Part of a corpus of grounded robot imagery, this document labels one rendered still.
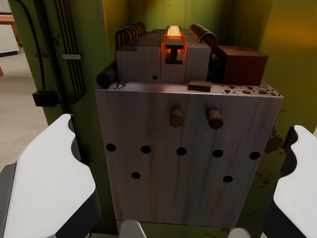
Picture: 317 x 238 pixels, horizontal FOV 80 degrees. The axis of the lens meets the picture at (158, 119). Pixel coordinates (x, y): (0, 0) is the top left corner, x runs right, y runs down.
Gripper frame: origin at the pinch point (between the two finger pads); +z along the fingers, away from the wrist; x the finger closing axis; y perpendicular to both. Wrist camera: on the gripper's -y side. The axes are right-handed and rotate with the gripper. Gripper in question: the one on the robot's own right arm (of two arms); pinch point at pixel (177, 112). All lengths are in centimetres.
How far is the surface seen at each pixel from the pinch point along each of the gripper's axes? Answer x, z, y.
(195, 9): 8, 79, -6
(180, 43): 0.7, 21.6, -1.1
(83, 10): -24, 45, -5
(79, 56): -27, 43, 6
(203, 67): 6.4, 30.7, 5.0
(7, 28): -387, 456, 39
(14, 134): -145, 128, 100
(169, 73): -0.8, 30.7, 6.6
